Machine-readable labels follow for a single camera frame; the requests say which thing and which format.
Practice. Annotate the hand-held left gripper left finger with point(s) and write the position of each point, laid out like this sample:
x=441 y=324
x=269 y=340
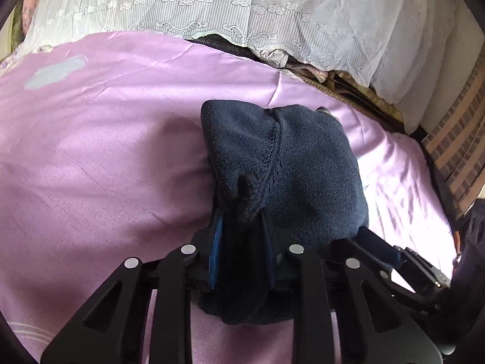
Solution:
x=216 y=252

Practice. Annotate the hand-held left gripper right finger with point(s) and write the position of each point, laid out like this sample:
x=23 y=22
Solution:
x=271 y=254

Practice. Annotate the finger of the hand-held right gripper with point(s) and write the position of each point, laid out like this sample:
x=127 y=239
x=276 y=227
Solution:
x=379 y=248
x=360 y=252

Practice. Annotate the navy knit cardigan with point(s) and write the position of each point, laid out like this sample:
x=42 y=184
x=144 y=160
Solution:
x=303 y=159

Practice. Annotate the brown brick-pattern fabric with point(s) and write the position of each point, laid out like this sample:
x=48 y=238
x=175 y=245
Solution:
x=458 y=140

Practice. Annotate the purple bed sheet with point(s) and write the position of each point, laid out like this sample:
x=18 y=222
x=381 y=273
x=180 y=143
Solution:
x=94 y=140

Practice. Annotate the white lace cloth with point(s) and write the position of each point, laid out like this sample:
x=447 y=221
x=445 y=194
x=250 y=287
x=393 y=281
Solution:
x=227 y=3

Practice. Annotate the pink floral pillow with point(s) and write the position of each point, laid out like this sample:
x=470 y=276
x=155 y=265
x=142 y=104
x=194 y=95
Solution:
x=30 y=3

